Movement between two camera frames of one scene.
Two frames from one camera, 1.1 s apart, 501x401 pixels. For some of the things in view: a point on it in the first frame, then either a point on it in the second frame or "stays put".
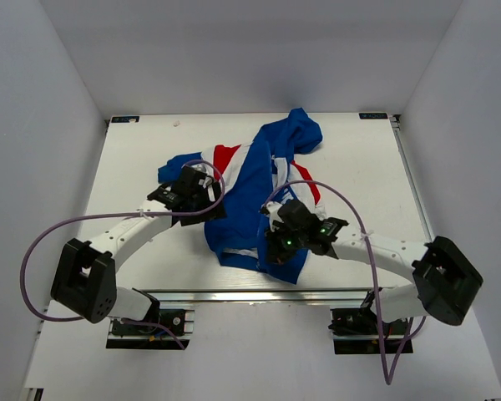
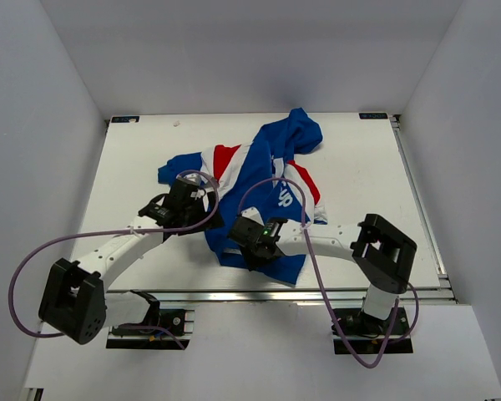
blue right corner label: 373,115 stays put
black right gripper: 275,252 → 251,260
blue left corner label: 124,119 stays put
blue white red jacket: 253,175 stays put
